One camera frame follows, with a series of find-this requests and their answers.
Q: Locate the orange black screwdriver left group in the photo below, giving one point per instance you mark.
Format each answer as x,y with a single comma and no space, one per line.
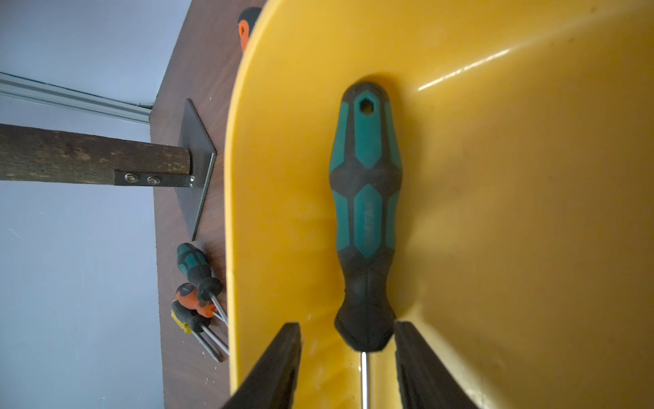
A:
187,296

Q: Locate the small green black screwdriver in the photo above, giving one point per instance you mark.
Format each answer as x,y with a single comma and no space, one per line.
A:
194,265

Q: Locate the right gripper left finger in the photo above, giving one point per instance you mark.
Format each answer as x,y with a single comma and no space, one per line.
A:
272,382

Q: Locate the large green black screwdriver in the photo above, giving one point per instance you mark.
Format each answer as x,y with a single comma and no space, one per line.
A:
365,175

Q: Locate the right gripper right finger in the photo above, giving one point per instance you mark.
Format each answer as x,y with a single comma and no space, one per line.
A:
424,380

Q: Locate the yellow plastic storage box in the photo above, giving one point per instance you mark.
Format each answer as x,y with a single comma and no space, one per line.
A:
525,222

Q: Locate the pink artificial blossom tree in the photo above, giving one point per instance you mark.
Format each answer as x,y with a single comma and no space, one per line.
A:
35,155

